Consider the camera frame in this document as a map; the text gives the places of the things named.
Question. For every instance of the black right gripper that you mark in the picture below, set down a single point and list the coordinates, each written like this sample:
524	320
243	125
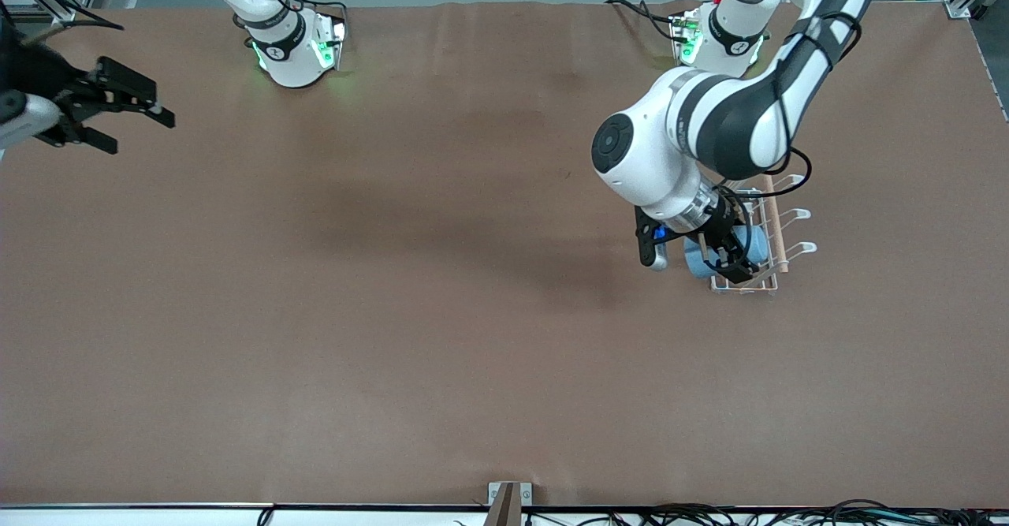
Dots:
41	76

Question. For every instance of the blue plastic cup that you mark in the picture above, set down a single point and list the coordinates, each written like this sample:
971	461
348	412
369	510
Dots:
698	262

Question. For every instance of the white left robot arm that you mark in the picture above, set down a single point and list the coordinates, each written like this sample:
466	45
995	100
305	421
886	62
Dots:
654	139

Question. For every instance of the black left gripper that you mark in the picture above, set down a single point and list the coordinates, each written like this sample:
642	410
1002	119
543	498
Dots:
719	230

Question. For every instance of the silver metal angle bracket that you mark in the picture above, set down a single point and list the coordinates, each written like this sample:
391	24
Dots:
524	493

